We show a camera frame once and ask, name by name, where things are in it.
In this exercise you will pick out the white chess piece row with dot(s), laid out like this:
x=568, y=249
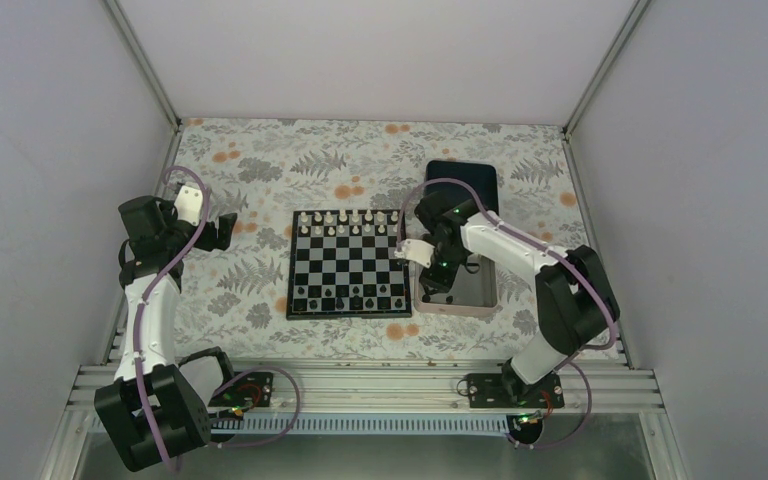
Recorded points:
x=345, y=223

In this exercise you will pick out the aluminium rail frame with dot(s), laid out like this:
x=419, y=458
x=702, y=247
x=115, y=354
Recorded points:
x=435, y=386

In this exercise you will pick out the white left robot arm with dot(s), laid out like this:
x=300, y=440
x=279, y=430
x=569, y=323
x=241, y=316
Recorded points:
x=156, y=408

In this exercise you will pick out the black chess piece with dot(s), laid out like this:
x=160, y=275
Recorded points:
x=356, y=303

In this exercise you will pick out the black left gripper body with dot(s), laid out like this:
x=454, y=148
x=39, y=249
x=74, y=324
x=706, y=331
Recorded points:
x=207, y=242

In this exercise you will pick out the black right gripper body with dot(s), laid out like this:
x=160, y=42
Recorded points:
x=452, y=258

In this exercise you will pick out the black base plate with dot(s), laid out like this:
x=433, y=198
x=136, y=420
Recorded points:
x=252, y=391
x=498, y=391

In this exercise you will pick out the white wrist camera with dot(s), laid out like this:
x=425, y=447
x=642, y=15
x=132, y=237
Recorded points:
x=416, y=251
x=189, y=203

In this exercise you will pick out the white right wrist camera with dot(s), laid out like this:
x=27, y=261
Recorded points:
x=416, y=251

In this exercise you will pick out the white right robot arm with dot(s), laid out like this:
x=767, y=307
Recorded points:
x=574, y=299

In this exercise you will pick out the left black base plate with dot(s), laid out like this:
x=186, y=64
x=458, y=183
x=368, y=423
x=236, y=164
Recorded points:
x=252, y=391

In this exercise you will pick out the black white chessboard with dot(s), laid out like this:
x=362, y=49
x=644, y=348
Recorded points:
x=335, y=269

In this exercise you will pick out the metal tin tray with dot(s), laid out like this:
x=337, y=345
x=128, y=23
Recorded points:
x=473, y=294

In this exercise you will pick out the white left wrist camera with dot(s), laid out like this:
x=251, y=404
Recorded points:
x=189, y=203

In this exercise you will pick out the dark blue tin lid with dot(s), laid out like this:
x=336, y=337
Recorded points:
x=482, y=178

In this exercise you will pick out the floral patterned table mat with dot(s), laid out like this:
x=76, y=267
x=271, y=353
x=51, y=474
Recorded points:
x=266, y=169

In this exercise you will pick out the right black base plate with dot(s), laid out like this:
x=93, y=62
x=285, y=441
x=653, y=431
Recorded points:
x=498, y=391

